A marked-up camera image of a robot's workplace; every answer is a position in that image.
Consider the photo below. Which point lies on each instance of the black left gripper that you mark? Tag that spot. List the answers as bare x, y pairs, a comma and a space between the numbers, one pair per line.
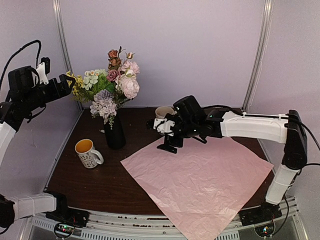
65, 90

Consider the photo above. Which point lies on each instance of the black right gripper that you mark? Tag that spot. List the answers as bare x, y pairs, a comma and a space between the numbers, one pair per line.
168, 140

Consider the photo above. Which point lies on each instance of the yellow small flower bunch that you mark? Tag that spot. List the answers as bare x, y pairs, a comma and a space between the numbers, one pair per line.
79, 92

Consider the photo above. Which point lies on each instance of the white green hydrangea bunch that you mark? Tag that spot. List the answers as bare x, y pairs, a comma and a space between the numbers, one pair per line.
96, 80

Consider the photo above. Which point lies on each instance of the blue white hydrangea bunch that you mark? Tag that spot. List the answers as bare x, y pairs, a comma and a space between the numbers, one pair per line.
104, 106

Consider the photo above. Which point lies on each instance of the mauve and white flower stem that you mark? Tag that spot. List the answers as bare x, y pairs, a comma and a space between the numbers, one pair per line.
114, 75

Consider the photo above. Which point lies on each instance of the orange brown flower stem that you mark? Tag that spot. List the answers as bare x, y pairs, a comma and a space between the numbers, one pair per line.
114, 59

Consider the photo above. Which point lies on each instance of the pink tissue wrapping sheet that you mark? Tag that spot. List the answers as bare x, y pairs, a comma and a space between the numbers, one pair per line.
202, 187

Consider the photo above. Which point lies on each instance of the large pale pink peony stem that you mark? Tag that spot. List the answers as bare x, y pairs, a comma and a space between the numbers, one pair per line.
129, 86

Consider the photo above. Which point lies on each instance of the pink rose stem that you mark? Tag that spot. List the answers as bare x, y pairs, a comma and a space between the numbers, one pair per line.
129, 64

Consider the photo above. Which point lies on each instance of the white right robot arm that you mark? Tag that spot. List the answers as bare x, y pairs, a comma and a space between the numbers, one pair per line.
190, 120

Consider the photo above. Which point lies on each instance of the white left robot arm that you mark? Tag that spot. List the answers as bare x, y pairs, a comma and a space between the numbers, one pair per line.
29, 89

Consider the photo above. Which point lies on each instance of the black tall vase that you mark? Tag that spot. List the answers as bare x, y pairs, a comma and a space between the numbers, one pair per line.
115, 137

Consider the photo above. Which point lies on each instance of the cream printed mug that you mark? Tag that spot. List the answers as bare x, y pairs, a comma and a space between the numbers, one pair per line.
162, 111

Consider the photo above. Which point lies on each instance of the floral mug yellow inside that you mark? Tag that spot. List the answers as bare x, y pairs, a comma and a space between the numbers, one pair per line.
88, 155

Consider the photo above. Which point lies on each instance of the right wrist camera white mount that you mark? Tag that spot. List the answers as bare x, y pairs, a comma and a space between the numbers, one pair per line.
162, 126

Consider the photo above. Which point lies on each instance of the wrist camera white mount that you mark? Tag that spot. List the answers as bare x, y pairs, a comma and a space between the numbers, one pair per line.
162, 126
43, 68

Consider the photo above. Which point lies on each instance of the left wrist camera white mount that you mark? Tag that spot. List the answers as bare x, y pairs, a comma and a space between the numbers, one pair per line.
43, 68

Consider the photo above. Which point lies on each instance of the left aluminium frame post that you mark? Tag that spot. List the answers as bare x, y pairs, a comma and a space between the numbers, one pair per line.
61, 34

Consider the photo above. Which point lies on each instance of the aluminium frame post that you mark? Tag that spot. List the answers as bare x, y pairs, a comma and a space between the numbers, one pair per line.
61, 34
260, 51

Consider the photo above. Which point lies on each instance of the white vented front rail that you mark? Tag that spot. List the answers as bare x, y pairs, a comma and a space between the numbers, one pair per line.
116, 226

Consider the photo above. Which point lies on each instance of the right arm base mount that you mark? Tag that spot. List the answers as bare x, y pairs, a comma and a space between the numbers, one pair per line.
262, 218

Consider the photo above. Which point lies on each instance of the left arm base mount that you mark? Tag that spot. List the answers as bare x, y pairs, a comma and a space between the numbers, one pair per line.
63, 213

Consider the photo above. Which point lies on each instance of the right aluminium frame post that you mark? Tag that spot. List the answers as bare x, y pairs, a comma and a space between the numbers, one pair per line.
260, 51

